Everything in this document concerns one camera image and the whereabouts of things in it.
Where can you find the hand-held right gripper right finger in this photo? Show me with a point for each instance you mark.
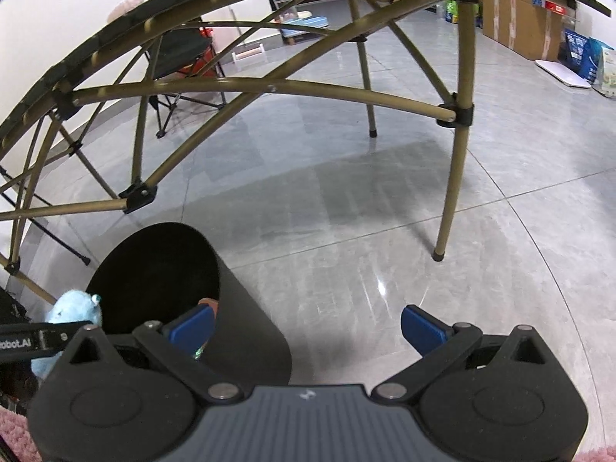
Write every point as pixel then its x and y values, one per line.
pixel 423 329

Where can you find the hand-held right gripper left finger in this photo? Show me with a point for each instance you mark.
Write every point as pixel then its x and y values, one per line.
pixel 190 329

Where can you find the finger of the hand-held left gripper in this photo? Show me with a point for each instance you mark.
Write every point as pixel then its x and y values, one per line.
pixel 67 331

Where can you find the light blue plush toy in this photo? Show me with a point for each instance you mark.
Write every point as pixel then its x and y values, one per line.
pixel 72 305

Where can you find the pink sponge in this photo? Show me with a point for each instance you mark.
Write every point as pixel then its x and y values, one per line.
pixel 209 304

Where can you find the black round trash bin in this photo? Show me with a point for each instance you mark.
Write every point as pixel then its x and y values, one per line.
pixel 250 327

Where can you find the black tripod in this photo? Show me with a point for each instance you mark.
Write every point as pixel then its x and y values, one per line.
pixel 84 259

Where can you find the pink fluffy rug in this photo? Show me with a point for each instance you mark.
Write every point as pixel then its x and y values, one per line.
pixel 9 433

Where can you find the black folding chair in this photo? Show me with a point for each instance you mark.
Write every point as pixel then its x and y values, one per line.
pixel 178 53

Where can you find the small white rack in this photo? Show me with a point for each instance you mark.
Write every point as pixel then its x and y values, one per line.
pixel 248 53

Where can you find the white flat board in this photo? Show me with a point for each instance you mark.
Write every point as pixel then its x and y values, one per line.
pixel 565 74

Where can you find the white printed bag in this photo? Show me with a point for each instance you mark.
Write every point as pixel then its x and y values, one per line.
pixel 609 74

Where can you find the blue printed bag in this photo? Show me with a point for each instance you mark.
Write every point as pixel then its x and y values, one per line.
pixel 582 55

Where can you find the large cardboard box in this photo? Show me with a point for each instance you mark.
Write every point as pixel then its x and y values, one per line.
pixel 519 24

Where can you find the green snack packet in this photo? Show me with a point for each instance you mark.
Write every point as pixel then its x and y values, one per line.
pixel 452 9

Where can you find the light blue tray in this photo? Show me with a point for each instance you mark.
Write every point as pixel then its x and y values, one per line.
pixel 308 26

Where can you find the purple fluffy towel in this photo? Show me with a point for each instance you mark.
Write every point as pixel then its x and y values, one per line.
pixel 126 7

